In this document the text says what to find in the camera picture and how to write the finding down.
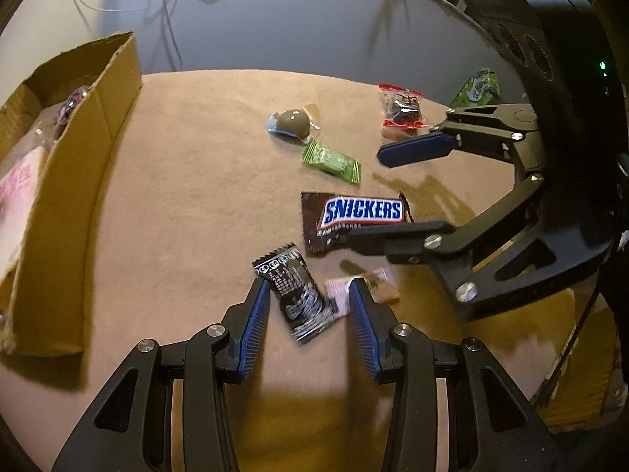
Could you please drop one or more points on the brown chocolate bar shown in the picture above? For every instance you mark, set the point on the brown chocolate bar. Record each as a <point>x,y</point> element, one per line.
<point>356,216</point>

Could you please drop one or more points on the red-edged dark snack packet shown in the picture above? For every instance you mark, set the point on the red-edged dark snack packet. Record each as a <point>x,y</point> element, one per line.
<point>403,108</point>

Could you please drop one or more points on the brown round candy packet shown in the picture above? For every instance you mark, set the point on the brown round candy packet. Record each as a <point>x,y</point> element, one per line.
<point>290,123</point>

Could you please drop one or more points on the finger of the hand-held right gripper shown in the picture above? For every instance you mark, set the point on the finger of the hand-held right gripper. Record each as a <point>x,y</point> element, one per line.
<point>413,150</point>
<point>393,241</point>

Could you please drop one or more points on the sliced bread packet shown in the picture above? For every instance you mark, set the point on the sliced bread packet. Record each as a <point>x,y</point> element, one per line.
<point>14,191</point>

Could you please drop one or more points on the green paper bag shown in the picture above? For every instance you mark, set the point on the green paper bag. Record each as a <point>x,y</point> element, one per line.
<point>479,86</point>

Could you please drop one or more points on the black snack packet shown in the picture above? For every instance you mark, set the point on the black snack packet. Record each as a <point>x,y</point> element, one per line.
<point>295,295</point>

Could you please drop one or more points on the pink beige snack packet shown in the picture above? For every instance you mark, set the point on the pink beige snack packet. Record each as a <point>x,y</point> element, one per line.
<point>381,285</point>

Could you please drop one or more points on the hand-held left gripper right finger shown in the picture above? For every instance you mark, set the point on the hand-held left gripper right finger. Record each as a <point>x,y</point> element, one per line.
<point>361,324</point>

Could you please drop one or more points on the purple candy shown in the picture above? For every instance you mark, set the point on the purple candy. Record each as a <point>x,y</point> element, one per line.
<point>69,108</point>

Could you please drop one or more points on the cardboard box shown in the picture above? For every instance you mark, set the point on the cardboard box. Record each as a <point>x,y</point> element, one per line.
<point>73,182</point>

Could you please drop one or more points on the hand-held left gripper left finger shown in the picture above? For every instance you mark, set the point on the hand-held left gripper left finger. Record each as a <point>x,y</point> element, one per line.
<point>255,324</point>

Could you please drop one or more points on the green candy packet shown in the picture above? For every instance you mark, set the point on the green candy packet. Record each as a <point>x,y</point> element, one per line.
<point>331,161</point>

